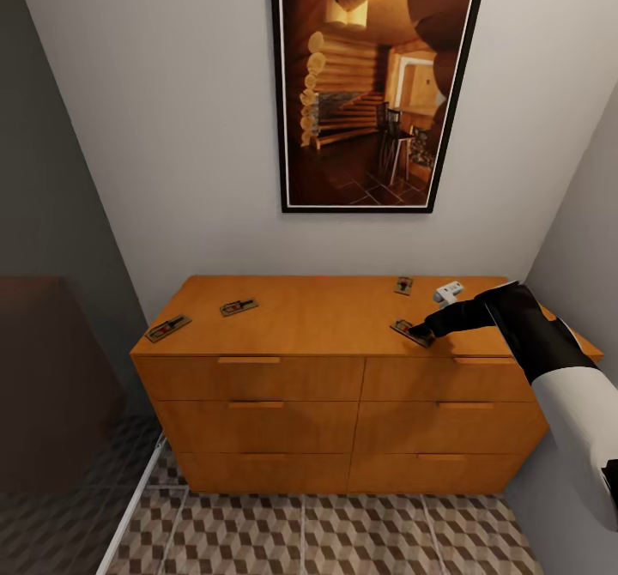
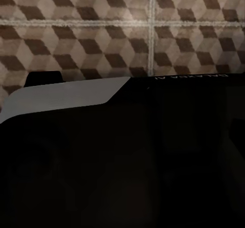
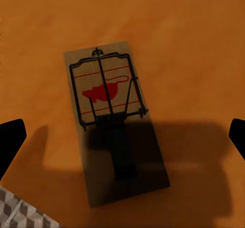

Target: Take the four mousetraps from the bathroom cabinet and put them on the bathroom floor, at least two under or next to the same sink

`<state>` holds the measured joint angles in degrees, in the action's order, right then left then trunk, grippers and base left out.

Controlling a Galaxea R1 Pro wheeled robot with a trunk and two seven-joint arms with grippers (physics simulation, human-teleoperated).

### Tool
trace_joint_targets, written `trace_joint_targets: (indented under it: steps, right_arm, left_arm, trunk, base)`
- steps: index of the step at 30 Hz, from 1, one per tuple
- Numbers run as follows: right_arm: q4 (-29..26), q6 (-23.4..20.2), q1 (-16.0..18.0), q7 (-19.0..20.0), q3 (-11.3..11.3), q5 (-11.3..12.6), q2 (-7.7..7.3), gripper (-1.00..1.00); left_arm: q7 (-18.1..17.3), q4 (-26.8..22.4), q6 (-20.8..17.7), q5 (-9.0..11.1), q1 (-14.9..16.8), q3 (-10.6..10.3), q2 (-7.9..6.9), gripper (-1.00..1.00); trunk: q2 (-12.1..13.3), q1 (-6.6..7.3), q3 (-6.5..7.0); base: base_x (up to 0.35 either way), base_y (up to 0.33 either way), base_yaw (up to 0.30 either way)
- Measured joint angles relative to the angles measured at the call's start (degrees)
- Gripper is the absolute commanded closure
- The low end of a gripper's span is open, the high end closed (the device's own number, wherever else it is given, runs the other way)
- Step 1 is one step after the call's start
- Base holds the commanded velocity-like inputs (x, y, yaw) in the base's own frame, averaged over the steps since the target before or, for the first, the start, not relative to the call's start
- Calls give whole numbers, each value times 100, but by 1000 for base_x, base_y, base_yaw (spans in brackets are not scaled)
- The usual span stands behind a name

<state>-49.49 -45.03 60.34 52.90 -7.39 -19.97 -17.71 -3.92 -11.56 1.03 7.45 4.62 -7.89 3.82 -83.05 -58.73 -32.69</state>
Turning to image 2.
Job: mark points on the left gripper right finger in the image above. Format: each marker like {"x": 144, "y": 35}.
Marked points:
{"x": 237, "y": 135}

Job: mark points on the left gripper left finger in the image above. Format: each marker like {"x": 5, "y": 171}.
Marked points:
{"x": 12, "y": 136}

